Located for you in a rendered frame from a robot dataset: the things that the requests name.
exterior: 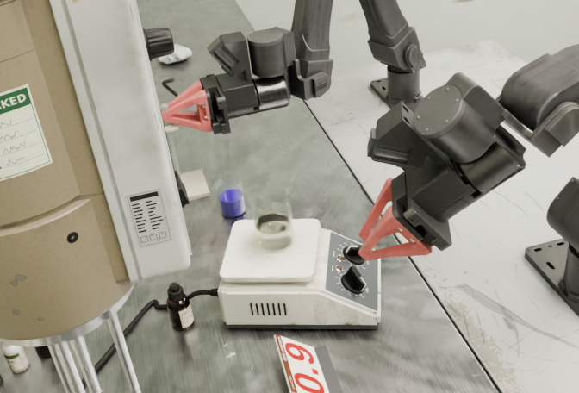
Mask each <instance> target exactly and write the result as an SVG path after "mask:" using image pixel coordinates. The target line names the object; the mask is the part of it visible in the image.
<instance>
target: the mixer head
mask: <svg viewBox="0 0 579 393"><path fill-rule="evenodd" d="M174 50H175V47H174V42H173V38H172V34H171V31H170V29H169V28H153V29H144V28H142V26H141V22H140V15H139V11H138V7H137V3H136V0H0V341H1V342H2V343H5V344H9V345H12V346H51V345H57V344H61V343H64V342H67V341H70V340H75V339H76V338H79V337H81V336H83V335H85V334H87V333H89V332H91V331H92V330H94V329H96V328H98V327H99V326H101V325H102V324H103V323H104V322H106V321H107V320H108V319H109V318H110V317H111V316H112V315H113V314H114V313H116V312H117V311H118V310H119V308H120V307H121V306H122V305H123V304H124V303H125V302H126V301H127V299H128V297H129V296H130V294H131V292H132V290H133V287H134V283H138V282H139V281H140V278H143V281H146V280H149V279H153V278H159V277H163V276H166V275H170V274H173V273H177V272H181V271H185V270H187V269H188V268H189V267H190V255H192V251H191V248H190V247H191V243H190V238H189V236H188V233H187V228H186V225H185V220H184V213H183V210H182V208H184V205H186V204H189V203H190V202H189V198H188V195H187V192H186V189H185V186H184V184H183V182H182V180H181V179H180V177H179V175H178V173H177V171H173V169H174V166H173V163H172V159H171V152H170V148H169V144H168V140H167V136H166V131H165V124H164V121H163V117H162V114H161V110H160V107H159V100H158V97H157V92H156V89H155V84H154V81H153V74H152V69H151V66H150V61H152V59H156V58H159V57H163V56H166V55H170V54H172V53H174Z"/></svg>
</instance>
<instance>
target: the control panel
mask: <svg viewBox="0 0 579 393"><path fill-rule="evenodd" d="M350 245H360V244H358V243H357V242H354V241H352V240H348V239H347V238H345V237H342V236H340V235H338V234H335V233H333V232H331V233H330V242H329V251H328V261H327V277H326V287H325V288H326V290H327V291H330V292H332V293H334V294H336V295H338V296H342V297H344V298H346V299H348V300H351V301H353V302H355V303H358V304H361V305H363V306H365V307H367V308H369V309H373V310H375V311H378V259H373V260H368V261H365V262H364V263H363V264H362V265H355V264H353V263H352V262H350V261H349V260H348V259H347V258H346V257H345V255H344V254H343V250H344V248H345V247H346V246H350ZM338 256H341V257H342V258H343V260H339V259H338ZM338 265H340V266H341V267H342V271H340V270H338V269H337V266H338ZM352 265H353V266H355V267H356V268H357V269H358V271H359V273H360V274H361V275H362V277H363V278H364V280H365V281H366V283H367V285H366V286H365V288H364V291H363V292H362V293H360V294H355V293H352V292H350V291H349V290H347V289H346V288H345V287H344V285H343V284H342V283H341V278H342V276H343V275H344V274H346V272H347V271H348V270H349V268H350V267H351V266H352Z"/></svg>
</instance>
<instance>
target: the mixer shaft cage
mask: <svg viewBox="0 0 579 393"><path fill-rule="evenodd" d="M107 322H108V324H109V329H110V332H111V334H112V337H113V340H114V342H115V348H116V351H117V353H118V356H119V359H120V361H121V366H122V369H123V371H124V374H125V378H126V380H127V383H128V388H129V390H130V393H141V390H140V386H139V383H138V379H137V377H136V374H135V371H134V366H133V363H132V360H131V358H130V355H129V351H128V347H127V344H126V341H125V338H124V335H123V332H122V330H121V324H120V322H119V319H118V316H117V313H114V314H113V315H112V316H111V317H110V318H109V319H108V320H107ZM69 342H70V345H71V347H72V350H74V352H75V354H76V357H77V359H78V363H79V365H80V368H81V371H82V373H83V375H84V380H85V382H86V384H87V387H88V389H89V392H90V393H103V389H102V386H101V384H100V382H99V379H98V376H97V372H96V370H95V367H94V365H93V362H92V359H91V356H90V353H89V350H88V347H87V340H86V338H85V336H84V335H83V336H81V337H79V338H76V339H75V340H70V341H69ZM48 349H49V351H50V353H51V355H52V358H53V362H54V364H55V366H56V369H57V371H58V374H59V377H60V379H61V382H62V384H63V386H64V388H65V392H66V393H86V391H85V389H84V385H83V383H82V380H81V377H80V376H79V373H78V369H77V367H76V364H75V362H74V359H73V357H72V353H71V350H70V347H69V346H68V343H67V342H64V343H61V344H57V345H51V346H48Z"/></svg>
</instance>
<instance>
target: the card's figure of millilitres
mask: <svg viewBox="0 0 579 393"><path fill-rule="evenodd" d="M281 338H282V341H283V346H284V349H285V352H286V355H287V358H288V361H289V367H290V369H291V372H292V376H293V378H294V381H295V385H296V390H297V391H300V392H302V393H326V391H325V388H324V385H323V382H322V380H321V375H320V373H319V370H318V367H317V364H316V362H315V359H314V355H313V353H312V350H311V347H309V346H304V345H302V344H300V343H297V342H294V341H292V340H287V339H285V338H283V337H281Z"/></svg>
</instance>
